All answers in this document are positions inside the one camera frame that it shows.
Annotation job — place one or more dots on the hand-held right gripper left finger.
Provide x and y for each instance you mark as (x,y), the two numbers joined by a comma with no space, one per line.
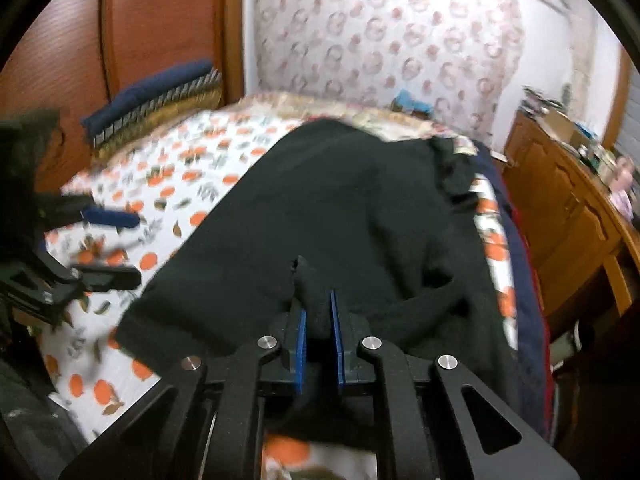
(300,355)

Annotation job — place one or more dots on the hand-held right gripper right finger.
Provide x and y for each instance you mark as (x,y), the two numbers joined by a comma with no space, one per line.
(336,350)

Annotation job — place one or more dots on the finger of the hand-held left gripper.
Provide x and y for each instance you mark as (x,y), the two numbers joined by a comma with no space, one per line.
(110,277)
(112,218)

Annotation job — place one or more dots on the black t-shirt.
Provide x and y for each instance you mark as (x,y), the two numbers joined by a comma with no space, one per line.
(325,210)

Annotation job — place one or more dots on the orange-print bedsheet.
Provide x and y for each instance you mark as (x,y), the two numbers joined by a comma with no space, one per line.
(165,170)

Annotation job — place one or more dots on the gold folded garment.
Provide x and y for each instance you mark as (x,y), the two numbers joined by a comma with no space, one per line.
(186,108)

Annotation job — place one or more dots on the navy blanket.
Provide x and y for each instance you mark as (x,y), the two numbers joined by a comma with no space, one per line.
(530,320)

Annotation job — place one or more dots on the wooden wardrobe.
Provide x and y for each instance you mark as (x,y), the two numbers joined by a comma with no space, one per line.
(160,20)

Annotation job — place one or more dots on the floral blanket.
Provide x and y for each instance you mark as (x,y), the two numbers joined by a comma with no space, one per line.
(370,120)

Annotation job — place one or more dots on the cardboard box with blue items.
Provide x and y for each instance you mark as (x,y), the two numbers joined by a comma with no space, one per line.
(410,102)

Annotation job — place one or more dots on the wooden dresser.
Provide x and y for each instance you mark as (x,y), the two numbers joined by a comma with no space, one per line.
(560,200)

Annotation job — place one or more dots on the circle-patterned curtain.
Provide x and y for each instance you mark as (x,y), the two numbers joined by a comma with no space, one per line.
(380,35)

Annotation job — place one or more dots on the pile of packets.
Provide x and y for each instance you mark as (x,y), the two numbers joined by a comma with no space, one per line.
(545,99)

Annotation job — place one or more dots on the cluster of small bottles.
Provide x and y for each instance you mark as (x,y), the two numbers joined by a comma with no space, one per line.
(597,152)

